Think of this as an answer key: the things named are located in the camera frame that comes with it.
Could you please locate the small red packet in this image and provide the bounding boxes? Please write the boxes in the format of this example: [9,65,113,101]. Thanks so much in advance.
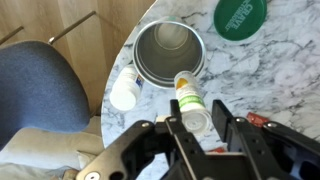
[246,112,270,128]
[208,146,228,154]

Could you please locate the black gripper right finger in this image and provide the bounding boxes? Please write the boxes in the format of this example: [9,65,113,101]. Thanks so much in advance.
[212,99,320,180]

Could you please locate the small bottle orange green label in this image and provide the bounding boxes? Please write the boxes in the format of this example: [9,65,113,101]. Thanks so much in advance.
[174,70,213,134]

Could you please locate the cream sofa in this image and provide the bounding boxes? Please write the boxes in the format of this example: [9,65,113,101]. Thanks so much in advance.
[0,114,104,180]

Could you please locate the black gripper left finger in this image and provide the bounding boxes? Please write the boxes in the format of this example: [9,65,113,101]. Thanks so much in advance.
[75,99,208,180]

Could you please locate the green round lid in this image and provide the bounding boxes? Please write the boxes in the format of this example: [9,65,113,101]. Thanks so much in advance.
[213,0,268,42]

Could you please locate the silver metal cup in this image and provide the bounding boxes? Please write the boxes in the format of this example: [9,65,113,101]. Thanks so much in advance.
[132,16,206,90]

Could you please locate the dark blue chair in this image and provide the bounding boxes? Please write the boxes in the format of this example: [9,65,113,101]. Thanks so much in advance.
[0,9,98,151]

